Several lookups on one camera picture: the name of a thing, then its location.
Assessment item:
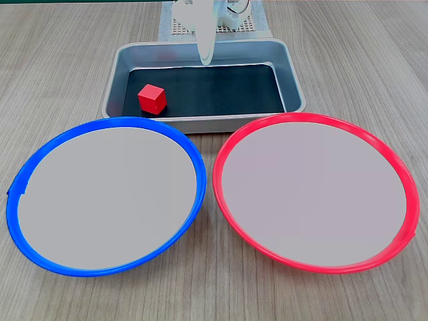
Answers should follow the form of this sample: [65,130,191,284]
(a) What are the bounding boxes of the blue-rimmed white round plate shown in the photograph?
[5,116,208,278]

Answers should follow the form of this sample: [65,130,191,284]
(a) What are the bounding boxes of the steel tray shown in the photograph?
[101,37,307,134]

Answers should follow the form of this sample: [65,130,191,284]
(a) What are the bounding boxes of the small red cube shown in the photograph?
[137,84,168,115]

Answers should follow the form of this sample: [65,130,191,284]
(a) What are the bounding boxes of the pale perforated base plate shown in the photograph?
[171,9,257,36]

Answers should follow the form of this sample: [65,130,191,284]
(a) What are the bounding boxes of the black tray mat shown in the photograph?
[121,64,287,118]

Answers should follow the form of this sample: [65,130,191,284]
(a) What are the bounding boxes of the red-rimmed white round plate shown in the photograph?
[212,112,421,276]

